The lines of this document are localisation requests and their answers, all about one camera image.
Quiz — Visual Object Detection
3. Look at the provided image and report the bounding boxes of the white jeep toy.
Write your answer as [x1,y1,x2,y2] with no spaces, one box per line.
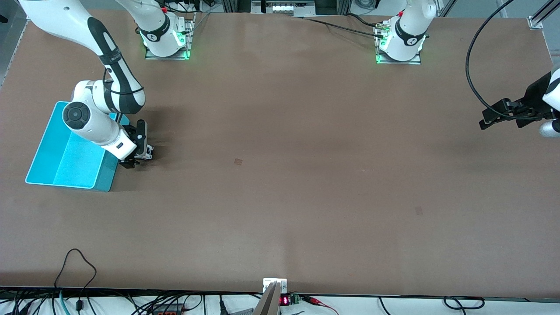
[133,144,154,161]

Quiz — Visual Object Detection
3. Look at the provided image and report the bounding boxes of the turquoise plastic bin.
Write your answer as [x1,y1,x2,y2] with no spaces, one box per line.
[25,101,130,192]

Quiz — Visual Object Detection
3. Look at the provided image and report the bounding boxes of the white mounting plate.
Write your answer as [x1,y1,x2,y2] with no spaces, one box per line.
[263,278,288,294]

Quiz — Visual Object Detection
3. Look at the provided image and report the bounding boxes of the white control box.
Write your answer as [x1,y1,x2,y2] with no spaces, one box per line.
[251,0,316,17]

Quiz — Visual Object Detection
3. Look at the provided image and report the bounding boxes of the red clip leads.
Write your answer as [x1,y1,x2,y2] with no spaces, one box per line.
[301,295,340,315]

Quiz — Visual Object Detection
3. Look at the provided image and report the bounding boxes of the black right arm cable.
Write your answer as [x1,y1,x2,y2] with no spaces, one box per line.
[103,66,145,96]

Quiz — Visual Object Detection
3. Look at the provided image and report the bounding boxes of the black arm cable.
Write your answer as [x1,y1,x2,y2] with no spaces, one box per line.
[465,0,536,120]
[103,66,145,96]

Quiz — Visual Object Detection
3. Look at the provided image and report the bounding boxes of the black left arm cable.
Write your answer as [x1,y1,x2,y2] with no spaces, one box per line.
[465,0,536,120]

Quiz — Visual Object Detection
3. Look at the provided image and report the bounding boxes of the aluminium corner bracket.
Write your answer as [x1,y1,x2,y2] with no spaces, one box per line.
[527,0,560,30]

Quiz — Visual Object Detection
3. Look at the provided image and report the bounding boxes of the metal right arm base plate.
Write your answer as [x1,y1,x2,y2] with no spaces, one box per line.
[144,12,193,60]

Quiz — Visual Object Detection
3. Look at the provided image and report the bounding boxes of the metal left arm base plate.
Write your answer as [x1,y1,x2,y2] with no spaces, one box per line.
[375,23,422,65]

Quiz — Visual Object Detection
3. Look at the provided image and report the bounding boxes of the thin black looped cable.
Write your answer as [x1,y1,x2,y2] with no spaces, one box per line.
[54,248,97,312]

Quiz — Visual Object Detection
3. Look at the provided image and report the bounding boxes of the thick black table cable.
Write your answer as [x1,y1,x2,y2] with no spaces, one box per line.
[345,13,385,28]

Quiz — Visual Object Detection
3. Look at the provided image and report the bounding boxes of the black coiled cable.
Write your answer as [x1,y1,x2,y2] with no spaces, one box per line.
[444,297,485,310]

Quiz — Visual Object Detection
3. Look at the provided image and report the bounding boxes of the thin black table cable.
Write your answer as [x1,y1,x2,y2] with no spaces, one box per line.
[302,17,385,39]

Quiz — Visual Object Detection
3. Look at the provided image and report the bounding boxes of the aluminium mount bar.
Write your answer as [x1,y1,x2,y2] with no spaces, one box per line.
[253,281,281,315]

